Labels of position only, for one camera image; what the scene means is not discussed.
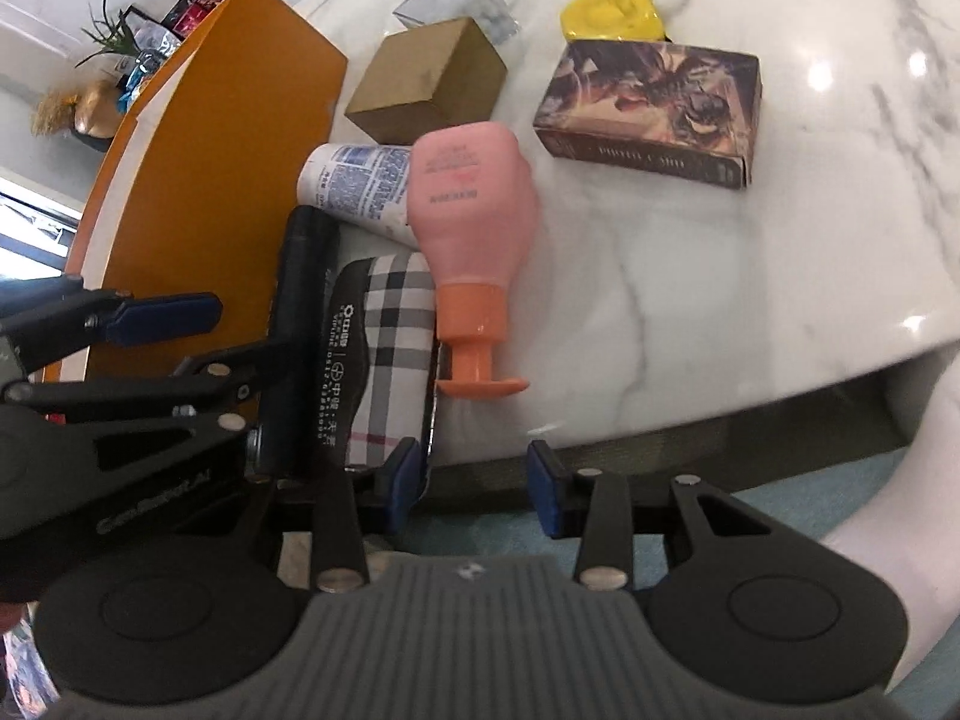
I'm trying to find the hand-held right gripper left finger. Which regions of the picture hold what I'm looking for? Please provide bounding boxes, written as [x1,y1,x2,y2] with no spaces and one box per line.
[225,439,421,592]

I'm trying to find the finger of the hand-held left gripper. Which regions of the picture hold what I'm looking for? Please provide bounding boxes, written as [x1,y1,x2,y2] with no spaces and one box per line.
[4,340,293,437]
[0,274,224,374]

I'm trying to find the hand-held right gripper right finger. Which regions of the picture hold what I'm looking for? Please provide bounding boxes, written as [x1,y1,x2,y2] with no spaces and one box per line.
[527,441,796,590]

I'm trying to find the black cylindrical case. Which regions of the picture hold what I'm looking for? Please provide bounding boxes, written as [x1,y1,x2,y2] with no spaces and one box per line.
[255,205,342,481]

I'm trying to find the plaid fabric pouch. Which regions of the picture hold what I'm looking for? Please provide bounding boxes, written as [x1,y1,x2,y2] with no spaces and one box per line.
[304,251,443,481]

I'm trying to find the orange storage box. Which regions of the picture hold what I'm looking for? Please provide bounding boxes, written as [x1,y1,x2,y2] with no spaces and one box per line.
[41,0,350,383]

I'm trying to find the white tube with blue print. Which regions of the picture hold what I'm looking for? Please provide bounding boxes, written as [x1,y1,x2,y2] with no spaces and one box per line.
[297,142,421,248]

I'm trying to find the pink bottle with orange cap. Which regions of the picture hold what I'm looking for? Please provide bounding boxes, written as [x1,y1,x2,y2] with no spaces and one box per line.
[406,122,541,400]

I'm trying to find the brown cardboard box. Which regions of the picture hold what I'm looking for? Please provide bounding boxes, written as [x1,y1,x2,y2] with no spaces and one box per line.
[343,16,509,145]

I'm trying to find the dark printed card box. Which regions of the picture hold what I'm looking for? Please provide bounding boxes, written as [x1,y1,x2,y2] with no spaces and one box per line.
[533,39,763,191]

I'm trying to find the teal rug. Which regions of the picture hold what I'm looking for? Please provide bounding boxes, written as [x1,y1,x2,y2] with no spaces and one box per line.
[405,450,960,720]

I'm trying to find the golden vase with dried grass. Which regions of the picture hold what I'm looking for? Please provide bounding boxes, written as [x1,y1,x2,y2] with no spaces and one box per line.
[34,79,128,140]

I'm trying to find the blue snack packets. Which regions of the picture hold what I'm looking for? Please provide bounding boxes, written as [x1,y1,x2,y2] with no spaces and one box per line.
[120,52,162,110]

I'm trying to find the clear plastic bag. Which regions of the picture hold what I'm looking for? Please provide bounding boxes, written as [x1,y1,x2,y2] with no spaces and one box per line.
[131,22,181,61]

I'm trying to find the green potted plant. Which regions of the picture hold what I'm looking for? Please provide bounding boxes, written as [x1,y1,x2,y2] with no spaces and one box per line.
[75,0,151,61]

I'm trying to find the white chair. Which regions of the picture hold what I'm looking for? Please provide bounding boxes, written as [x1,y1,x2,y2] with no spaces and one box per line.
[821,345,960,608]

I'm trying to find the yellow tape measure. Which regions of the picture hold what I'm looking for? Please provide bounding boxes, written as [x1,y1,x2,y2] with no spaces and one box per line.
[560,0,671,44]

